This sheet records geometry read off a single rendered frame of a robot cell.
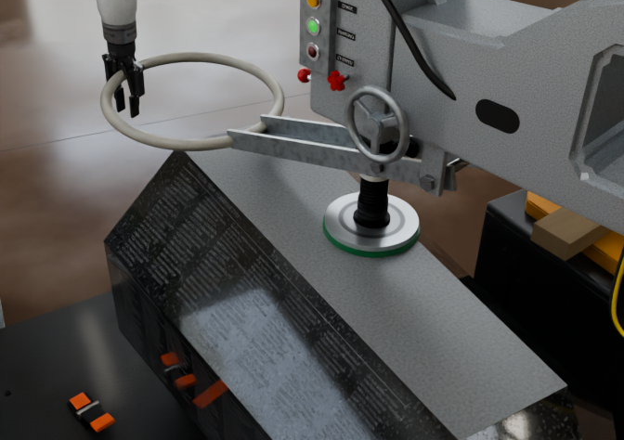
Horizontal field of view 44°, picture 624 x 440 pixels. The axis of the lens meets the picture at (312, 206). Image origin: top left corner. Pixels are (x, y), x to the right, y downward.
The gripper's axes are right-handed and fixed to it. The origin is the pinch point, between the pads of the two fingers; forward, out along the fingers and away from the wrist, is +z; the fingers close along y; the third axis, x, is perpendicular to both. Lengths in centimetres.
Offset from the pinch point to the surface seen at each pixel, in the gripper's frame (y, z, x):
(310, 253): 79, -5, -32
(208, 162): 38.0, -2.2, -13.0
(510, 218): 110, 2, 15
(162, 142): 30.7, -10.5, -21.8
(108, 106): 9.9, -11.2, -17.5
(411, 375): 112, -8, -52
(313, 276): 83, -6, -38
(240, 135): 46.8, -13.3, -11.6
